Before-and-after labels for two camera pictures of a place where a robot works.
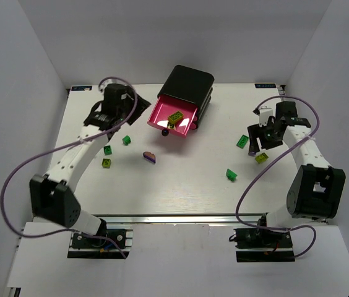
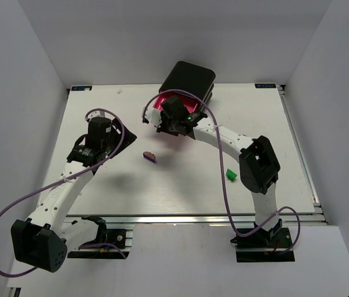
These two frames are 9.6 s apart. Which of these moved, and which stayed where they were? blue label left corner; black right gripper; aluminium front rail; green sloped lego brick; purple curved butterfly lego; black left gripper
Moved: black right gripper; black left gripper
Stayed: blue label left corner; green sloped lego brick; purple curved butterfly lego; aluminium front rail
